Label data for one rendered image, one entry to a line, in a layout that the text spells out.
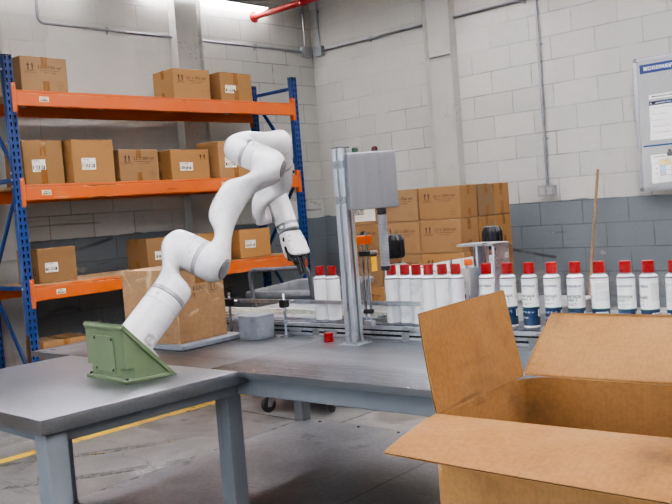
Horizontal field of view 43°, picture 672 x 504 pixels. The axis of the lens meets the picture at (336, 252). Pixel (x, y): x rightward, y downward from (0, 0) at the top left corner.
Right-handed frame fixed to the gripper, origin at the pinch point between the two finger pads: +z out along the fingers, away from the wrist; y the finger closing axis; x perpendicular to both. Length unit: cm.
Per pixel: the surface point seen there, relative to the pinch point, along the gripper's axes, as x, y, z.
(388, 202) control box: -53, -7, -5
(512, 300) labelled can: -81, -2, 40
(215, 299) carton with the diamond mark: 23.7, -25.1, 0.5
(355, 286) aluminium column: -33.0, -13.8, 17.0
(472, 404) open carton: -147, -138, 58
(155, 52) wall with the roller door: 314, 258, -295
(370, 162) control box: -55, -12, -19
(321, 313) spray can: -3.8, -2.2, 18.9
